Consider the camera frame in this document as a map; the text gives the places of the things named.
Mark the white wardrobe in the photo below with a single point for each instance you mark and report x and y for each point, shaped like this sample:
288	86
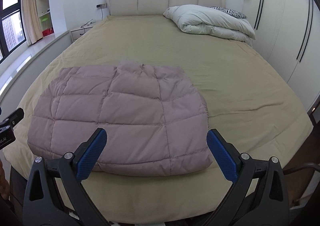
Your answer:
287	36

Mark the wall power strip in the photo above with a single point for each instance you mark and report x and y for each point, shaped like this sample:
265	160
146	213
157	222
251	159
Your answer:
102	6

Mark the zebra print pillow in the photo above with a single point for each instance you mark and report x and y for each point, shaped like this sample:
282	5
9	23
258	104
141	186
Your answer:
230	12

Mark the person left hand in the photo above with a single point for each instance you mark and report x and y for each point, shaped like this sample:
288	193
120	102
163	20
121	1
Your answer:
4	185

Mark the beige curtain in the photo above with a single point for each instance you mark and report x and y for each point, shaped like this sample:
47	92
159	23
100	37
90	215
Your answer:
31	21

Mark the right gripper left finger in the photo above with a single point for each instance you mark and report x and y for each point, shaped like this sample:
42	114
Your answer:
54	194

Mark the mauve puffer coat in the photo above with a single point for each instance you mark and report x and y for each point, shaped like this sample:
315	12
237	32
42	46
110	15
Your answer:
155	119

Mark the red storage box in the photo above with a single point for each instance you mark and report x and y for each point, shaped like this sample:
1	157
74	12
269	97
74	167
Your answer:
48	32

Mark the beige bed sheet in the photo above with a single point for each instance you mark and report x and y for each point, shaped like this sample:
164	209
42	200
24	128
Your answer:
248	102

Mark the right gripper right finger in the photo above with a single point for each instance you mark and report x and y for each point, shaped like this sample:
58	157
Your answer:
258	194

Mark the black framed window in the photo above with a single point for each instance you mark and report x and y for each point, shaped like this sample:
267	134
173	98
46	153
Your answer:
12	30

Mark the white nightstand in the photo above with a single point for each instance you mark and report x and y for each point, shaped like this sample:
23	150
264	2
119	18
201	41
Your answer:
76	33

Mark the white folded duvet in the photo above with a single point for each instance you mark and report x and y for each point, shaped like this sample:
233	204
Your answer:
201	20

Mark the green shelf box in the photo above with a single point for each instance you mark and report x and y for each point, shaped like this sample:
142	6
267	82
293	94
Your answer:
44	19

